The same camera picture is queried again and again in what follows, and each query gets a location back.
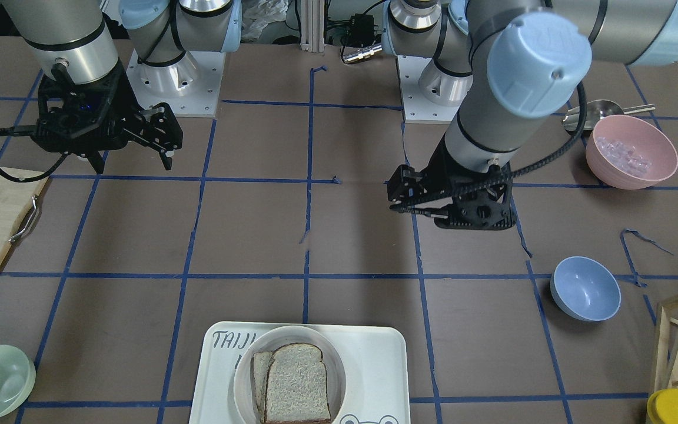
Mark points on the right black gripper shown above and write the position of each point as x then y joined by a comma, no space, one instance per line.
120,99

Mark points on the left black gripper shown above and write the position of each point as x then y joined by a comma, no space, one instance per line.
438,172

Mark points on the brown crust bread slice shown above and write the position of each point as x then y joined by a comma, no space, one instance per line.
296,389

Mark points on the white round plate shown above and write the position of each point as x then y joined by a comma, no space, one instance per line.
273,340

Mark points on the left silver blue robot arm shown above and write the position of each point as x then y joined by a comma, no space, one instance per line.
527,58

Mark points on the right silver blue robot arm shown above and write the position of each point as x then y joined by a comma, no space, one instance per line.
76,32

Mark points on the lower bread slice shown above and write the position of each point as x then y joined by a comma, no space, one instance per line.
261,362

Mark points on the cream bear serving tray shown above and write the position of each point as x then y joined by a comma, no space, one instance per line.
374,359

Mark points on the blue bowl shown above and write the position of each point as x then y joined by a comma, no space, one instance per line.
585,290

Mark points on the metal scoop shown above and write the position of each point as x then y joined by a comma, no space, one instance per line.
597,110

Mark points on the pink bowl with ice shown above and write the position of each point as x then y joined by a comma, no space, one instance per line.
629,153

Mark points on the yellow mug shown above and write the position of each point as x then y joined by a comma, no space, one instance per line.
662,406

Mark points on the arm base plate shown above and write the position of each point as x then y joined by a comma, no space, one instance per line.
429,97
190,86

